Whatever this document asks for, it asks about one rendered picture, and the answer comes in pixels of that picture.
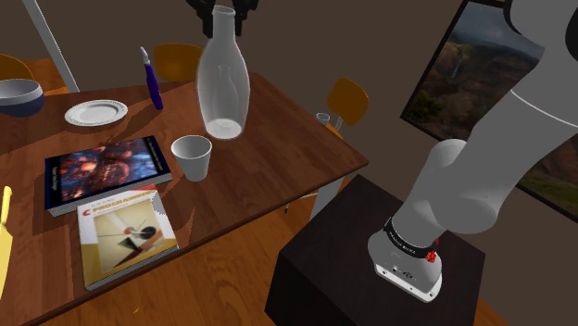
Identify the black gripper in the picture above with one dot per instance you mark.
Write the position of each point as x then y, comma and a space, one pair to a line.
223, 2

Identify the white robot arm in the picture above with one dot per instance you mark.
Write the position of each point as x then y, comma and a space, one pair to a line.
492, 171

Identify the clear glass bottle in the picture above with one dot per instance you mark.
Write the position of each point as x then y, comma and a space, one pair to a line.
223, 90

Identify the purple pen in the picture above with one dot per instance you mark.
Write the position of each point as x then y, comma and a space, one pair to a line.
153, 86

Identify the white cup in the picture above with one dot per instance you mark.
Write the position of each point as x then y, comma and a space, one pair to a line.
193, 158

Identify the brown wooden table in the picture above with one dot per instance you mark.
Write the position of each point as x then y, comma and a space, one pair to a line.
280, 158

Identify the white plate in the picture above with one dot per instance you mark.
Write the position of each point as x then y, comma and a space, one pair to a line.
95, 113

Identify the grey slanted beam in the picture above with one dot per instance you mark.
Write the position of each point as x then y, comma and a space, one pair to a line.
49, 45

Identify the dark book with fiery cover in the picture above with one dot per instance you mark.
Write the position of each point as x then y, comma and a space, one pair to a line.
104, 171

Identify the blue and white bowl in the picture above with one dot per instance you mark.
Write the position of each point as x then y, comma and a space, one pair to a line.
20, 97

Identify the pale yellow book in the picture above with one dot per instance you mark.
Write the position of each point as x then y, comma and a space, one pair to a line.
126, 234

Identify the dark robot stand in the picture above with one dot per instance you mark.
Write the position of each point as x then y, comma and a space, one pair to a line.
334, 271

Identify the yellow flat utensil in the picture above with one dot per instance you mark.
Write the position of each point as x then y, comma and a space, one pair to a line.
4, 244

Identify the landscape wall picture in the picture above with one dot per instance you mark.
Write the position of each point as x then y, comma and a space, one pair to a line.
469, 81

